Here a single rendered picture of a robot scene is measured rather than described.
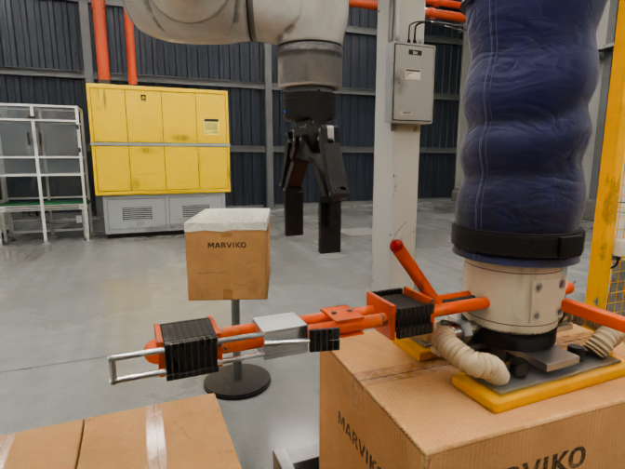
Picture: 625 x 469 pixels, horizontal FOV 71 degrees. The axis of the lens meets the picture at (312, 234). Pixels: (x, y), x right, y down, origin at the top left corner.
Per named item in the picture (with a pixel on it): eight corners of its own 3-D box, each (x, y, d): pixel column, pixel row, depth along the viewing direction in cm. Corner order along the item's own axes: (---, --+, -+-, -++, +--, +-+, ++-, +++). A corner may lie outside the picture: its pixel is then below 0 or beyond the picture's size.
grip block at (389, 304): (403, 314, 81) (404, 284, 80) (436, 334, 72) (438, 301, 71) (363, 321, 78) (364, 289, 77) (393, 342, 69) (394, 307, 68)
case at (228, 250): (267, 299, 223) (266, 221, 216) (187, 301, 221) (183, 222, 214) (271, 269, 283) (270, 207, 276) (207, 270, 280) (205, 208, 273)
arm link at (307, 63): (325, 59, 66) (325, 100, 67) (268, 53, 62) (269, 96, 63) (354, 45, 58) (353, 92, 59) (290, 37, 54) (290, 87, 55)
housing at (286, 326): (293, 336, 71) (293, 310, 71) (309, 354, 65) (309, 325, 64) (251, 343, 69) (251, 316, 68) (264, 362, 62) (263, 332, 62)
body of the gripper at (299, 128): (348, 89, 59) (347, 160, 60) (322, 97, 66) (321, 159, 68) (295, 87, 56) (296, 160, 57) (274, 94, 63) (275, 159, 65)
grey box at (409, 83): (425, 124, 181) (429, 47, 176) (433, 123, 176) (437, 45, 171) (384, 123, 174) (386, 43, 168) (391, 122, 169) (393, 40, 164)
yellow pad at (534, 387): (584, 351, 89) (587, 328, 88) (637, 373, 80) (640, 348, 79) (450, 384, 76) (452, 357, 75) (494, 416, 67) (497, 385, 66)
